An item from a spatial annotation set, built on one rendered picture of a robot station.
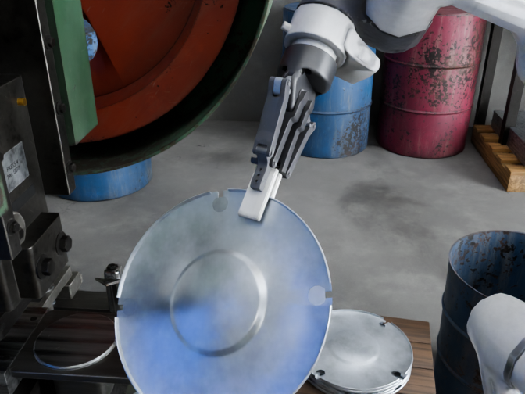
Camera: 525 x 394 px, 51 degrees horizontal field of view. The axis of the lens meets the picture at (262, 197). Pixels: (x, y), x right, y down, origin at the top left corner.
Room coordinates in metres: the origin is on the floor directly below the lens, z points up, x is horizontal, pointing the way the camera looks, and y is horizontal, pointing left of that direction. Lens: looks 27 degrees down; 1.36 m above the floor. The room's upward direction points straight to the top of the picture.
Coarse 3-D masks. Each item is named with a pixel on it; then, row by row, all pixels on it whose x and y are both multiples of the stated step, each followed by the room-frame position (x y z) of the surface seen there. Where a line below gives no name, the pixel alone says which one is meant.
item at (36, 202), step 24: (0, 96) 0.67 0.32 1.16; (24, 96) 0.72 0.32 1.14; (0, 120) 0.65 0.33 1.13; (24, 120) 0.71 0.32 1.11; (0, 144) 0.64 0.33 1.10; (24, 144) 0.70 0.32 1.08; (24, 168) 0.68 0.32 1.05; (24, 192) 0.67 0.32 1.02; (24, 216) 0.66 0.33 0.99; (48, 216) 0.69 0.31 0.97; (24, 240) 0.63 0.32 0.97; (48, 240) 0.65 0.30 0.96; (0, 264) 0.59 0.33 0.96; (24, 264) 0.61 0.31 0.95; (48, 264) 0.62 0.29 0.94; (0, 288) 0.58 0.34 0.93; (24, 288) 0.61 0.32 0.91
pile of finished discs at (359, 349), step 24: (336, 312) 1.21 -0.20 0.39; (360, 312) 1.21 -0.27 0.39; (336, 336) 1.11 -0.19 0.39; (360, 336) 1.11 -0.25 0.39; (384, 336) 1.12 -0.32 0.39; (336, 360) 1.03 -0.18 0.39; (360, 360) 1.02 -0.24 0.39; (384, 360) 1.03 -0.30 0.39; (408, 360) 1.03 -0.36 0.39; (312, 384) 0.98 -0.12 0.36; (336, 384) 0.95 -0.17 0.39; (360, 384) 0.95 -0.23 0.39; (384, 384) 0.95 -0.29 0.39
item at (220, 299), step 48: (240, 192) 0.64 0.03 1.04; (144, 240) 0.64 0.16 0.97; (192, 240) 0.61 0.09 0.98; (240, 240) 0.59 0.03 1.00; (288, 240) 0.57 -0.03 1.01; (144, 288) 0.59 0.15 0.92; (192, 288) 0.56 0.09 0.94; (240, 288) 0.54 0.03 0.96; (288, 288) 0.53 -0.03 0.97; (144, 336) 0.54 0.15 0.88; (192, 336) 0.52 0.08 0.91; (240, 336) 0.50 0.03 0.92; (288, 336) 0.49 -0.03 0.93; (144, 384) 0.50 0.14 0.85; (192, 384) 0.48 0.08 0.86; (240, 384) 0.47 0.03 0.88; (288, 384) 0.45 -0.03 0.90
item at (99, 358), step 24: (48, 312) 0.72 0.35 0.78; (72, 312) 0.72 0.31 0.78; (96, 312) 0.72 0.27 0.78; (48, 336) 0.66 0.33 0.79; (72, 336) 0.66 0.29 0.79; (96, 336) 0.66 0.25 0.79; (24, 360) 0.61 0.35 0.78; (48, 360) 0.60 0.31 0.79; (72, 360) 0.60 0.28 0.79; (96, 360) 0.61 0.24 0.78; (120, 360) 0.61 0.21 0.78; (72, 384) 0.60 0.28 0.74; (96, 384) 0.60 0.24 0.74; (120, 384) 0.66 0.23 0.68
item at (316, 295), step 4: (312, 288) 0.52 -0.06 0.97; (316, 288) 0.52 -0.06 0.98; (320, 288) 0.52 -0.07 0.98; (312, 292) 0.52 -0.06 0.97; (316, 292) 0.51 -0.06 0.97; (320, 292) 0.51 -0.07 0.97; (324, 292) 0.51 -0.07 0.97; (308, 296) 0.51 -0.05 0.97; (312, 296) 0.51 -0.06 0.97; (316, 296) 0.51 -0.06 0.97; (320, 296) 0.51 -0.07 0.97; (324, 296) 0.51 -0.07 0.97; (312, 300) 0.51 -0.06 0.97; (316, 300) 0.51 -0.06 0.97; (320, 300) 0.51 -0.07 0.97; (324, 300) 0.51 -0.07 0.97; (316, 304) 0.51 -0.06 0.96; (320, 304) 0.50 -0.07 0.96
